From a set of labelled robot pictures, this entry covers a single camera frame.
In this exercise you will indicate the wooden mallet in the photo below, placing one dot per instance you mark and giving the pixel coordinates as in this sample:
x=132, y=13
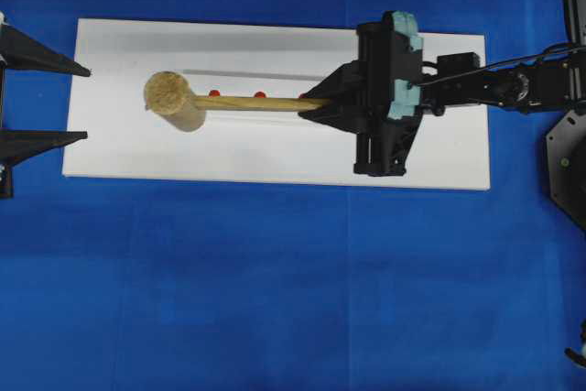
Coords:
x=169, y=95

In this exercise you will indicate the white foam board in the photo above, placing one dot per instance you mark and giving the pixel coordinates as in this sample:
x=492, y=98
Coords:
x=125, y=140

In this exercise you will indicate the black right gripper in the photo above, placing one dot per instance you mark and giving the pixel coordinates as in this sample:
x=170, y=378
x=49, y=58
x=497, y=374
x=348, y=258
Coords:
x=382, y=144

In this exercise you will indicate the blue table cloth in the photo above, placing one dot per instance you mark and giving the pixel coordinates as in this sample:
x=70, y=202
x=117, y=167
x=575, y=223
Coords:
x=150, y=285

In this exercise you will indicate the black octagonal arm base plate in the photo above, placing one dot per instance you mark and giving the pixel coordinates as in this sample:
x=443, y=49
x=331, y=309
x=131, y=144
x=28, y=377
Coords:
x=565, y=149

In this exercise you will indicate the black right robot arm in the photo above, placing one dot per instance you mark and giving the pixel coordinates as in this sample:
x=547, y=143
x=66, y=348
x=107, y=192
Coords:
x=553, y=80

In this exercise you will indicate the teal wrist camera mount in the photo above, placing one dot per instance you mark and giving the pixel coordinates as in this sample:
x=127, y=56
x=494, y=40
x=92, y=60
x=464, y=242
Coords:
x=406, y=65

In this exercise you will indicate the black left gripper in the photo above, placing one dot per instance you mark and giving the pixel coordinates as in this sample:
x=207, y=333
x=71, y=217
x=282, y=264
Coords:
x=20, y=52

